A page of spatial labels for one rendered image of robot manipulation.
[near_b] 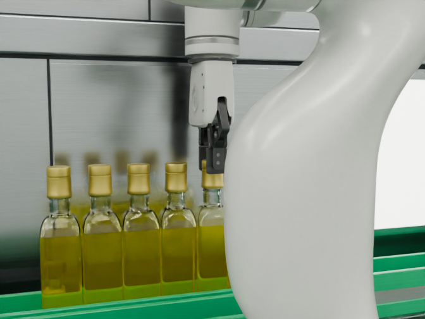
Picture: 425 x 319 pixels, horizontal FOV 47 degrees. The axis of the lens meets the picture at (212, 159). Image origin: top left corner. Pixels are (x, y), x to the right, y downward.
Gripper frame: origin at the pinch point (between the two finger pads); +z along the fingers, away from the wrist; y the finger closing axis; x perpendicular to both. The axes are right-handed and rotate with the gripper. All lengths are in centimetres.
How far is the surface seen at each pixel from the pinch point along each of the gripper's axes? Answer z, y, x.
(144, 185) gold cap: 3.3, 1.5, -11.1
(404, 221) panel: 16, -12, 46
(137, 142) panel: -2.1, -12.0, -10.1
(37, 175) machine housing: 3.3, -15.0, -26.9
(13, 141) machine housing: -2.6, -15.0, -30.5
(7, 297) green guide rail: 20.2, -3.3, -31.2
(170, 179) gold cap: 2.7, 1.2, -7.1
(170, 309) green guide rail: 21.1, 6.3, -8.3
